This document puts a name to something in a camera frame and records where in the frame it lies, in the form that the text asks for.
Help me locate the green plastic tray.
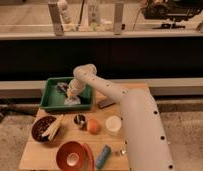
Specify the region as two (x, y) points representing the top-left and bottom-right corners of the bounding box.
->
(40, 77), (93, 112)

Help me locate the black machine in background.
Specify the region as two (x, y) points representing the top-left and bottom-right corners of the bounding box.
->
(141, 0), (203, 22)

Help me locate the red lacquer bowl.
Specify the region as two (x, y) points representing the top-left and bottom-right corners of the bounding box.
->
(56, 141), (85, 171)

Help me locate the dark grey block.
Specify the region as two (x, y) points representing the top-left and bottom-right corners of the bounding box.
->
(98, 98), (115, 109)

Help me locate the grey post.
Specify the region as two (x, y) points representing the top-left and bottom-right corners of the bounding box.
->
(48, 1), (64, 36)
(113, 1), (124, 35)

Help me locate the orange fruit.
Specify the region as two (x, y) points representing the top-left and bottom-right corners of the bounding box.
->
(87, 119), (100, 134)

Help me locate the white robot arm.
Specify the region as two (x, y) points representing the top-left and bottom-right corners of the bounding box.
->
(67, 64), (175, 171)

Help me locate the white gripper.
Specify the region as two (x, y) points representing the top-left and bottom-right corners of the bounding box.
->
(67, 79), (85, 97)

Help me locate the left grey post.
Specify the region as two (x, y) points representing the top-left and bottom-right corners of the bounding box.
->
(48, 1), (64, 36)

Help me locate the white round cup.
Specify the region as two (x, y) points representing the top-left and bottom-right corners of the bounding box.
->
(105, 115), (122, 135)

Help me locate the dark brown bowl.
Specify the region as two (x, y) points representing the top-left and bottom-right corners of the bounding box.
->
(31, 116), (56, 142)

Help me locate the grey white towel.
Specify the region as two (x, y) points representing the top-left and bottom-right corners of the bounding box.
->
(57, 82), (81, 106)

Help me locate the wooden board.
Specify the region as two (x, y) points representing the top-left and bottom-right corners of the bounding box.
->
(19, 84), (150, 171)

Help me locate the small dark metal cup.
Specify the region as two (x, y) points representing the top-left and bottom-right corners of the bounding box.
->
(74, 114), (87, 130)

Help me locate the blue green cylinder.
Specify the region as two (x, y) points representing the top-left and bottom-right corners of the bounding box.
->
(95, 145), (111, 169)

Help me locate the right grey post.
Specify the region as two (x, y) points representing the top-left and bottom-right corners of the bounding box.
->
(113, 1), (124, 35)

